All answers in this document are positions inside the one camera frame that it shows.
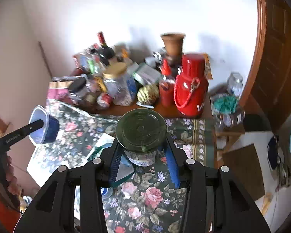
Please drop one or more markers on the green and white packet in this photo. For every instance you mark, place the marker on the green and white packet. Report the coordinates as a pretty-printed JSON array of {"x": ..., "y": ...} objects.
[{"x": 145, "y": 74}]

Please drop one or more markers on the gold-lid clear plastic jar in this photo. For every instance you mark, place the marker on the gold-lid clear plastic jar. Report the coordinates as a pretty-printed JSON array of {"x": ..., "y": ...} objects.
[{"x": 121, "y": 87}]

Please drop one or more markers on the terracotta flower pot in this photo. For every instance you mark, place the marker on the terracotta flower pot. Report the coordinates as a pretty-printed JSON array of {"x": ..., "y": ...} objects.
[{"x": 172, "y": 45}]

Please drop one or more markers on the black-lid clear plastic jar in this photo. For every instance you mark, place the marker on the black-lid clear plastic jar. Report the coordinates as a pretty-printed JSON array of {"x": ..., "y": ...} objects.
[{"x": 76, "y": 85}]

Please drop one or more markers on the clear plastic container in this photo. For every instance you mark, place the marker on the clear plastic container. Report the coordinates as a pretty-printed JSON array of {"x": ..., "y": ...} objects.
[{"x": 230, "y": 120}]

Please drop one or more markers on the brown cardboard sheet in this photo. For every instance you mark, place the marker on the brown cardboard sheet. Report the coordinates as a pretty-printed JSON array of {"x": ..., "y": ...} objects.
[{"x": 245, "y": 172}]

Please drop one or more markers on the blue plastic cup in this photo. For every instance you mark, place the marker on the blue plastic cup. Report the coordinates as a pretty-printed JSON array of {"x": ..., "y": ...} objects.
[{"x": 49, "y": 131}]

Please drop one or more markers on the red sauce squeeze bottle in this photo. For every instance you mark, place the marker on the red sauce squeeze bottle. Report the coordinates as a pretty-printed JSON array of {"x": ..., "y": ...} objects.
[{"x": 166, "y": 89}]

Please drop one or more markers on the dark shoe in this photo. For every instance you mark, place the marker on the dark shoe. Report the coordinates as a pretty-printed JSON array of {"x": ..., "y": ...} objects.
[{"x": 274, "y": 153}]

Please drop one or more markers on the brown wooden door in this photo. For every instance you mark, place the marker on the brown wooden door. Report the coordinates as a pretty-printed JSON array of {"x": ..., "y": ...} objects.
[{"x": 274, "y": 53}]

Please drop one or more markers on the red-edged snack bag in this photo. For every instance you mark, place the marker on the red-edged snack bag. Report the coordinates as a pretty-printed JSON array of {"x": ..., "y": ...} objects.
[{"x": 83, "y": 62}]

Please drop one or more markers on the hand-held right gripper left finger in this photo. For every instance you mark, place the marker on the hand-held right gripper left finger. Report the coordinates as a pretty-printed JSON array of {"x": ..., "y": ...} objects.
[{"x": 116, "y": 161}]

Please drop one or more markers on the person's left hand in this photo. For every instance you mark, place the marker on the person's left hand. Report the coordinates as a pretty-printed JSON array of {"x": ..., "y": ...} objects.
[{"x": 12, "y": 177}]

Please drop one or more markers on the floral tablecloth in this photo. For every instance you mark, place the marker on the floral tablecloth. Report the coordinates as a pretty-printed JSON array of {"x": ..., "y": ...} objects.
[{"x": 145, "y": 194}]

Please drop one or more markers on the teal cloth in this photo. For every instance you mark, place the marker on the teal cloth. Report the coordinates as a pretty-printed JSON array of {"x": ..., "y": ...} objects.
[{"x": 225, "y": 103}]

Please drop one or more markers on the red thermos jug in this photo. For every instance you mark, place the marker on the red thermos jug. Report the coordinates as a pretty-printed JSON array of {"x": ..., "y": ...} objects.
[{"x": 189, "y": 87}]

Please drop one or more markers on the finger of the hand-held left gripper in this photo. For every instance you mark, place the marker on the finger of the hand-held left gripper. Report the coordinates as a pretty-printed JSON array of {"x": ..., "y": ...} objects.
[{"x": 26, "y": 129}]

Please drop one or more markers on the red drink can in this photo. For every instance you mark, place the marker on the red drink can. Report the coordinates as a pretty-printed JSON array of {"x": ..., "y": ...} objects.
[{"x": 104, "y": 100}]

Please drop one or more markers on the green-lid glass jar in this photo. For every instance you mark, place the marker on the green-lid glass jar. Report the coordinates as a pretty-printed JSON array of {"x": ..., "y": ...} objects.
[{"x": 140, "y": 128}]

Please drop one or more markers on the dark wine bottle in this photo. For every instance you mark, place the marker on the dark wine bottle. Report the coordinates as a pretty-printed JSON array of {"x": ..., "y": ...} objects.
[{"x": 103, "y": 43}]

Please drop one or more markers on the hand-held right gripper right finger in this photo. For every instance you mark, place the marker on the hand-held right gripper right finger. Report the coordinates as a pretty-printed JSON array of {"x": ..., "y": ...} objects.
[{"x": 172, "y": 167}]

